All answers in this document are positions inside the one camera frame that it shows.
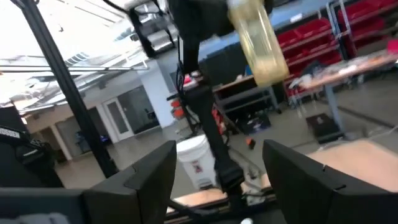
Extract orange white parts rack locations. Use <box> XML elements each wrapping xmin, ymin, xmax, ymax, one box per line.
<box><xmin>169</xmin><ymin>98</ymin><xmax>185</xmax><ymax>121</ymax></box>

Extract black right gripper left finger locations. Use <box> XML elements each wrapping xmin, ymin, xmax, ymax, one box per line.
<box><xmin>0</xmin><ymin>139</ymin><xmax>178</xmax><ymax>224</ymax></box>

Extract wooden top workbench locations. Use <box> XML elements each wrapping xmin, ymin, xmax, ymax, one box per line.
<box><xmin>183</xmin><ymin>73</ymin><xmax>282</xmax><ymax>114</ymax></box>

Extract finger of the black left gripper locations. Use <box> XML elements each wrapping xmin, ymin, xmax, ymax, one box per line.
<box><xmin>262</xmin><ymin>0</ymin><xmax>275</xmax><ymax>14</ymax></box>

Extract white framed glass door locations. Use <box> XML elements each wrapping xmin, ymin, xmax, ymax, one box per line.
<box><xmin>102</xmin><ymin>96</ymin><xmax>134</xmax><ymax>141</ymax></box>

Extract white waste bin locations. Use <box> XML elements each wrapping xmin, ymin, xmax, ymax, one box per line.
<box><xmin>175</xmin><ymin>134</ymin><xmax>218</xmax><ymax>190</ymax></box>

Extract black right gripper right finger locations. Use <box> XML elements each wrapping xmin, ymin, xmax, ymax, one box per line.
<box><xmin>262</xmin><ymin>139</ymin><xmax>398</xmax><ymax>224</ymax></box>

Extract wooden top work table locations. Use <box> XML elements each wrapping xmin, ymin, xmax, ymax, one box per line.
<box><xmin>285</xmin><ymin>51</ymin><xmax>398</xmax><ymax>134</ymax></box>

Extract black box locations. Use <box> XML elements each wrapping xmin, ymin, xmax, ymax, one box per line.
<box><xmin>306</xmin><ymin>112</ymin><xmax>345</xmax><ymax>141</ymax></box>

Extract orange head broom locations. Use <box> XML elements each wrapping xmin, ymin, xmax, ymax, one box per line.
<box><xmin>244</xmin><ymin>136</ymin><xmax>257</xmax><ymax>151</ymax></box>

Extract black aluminium rig frame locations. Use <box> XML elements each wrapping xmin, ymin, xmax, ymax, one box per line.
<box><xmin>11</xmin><ymin>0</ymin><xmax>121</xmax><ymax>179</ymax></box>

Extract red bin storage rack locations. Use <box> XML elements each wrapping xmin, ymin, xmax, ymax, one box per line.
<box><xmin>275</xmin><ymin>0</ymin><xmax>398</xmax><ymax>68</ymax></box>

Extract yellow pill bottle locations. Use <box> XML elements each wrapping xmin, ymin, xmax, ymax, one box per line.
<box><xmin>226</xmin><ymin>0</ymin><xmax>290</xmax><ymax>88</ymax></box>

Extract wooden shelf black metal legs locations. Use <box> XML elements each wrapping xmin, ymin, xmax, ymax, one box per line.
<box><xmin>306</xmin><ymin>139</ymin><xmax>398</xmax><ymax>193</ymax></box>

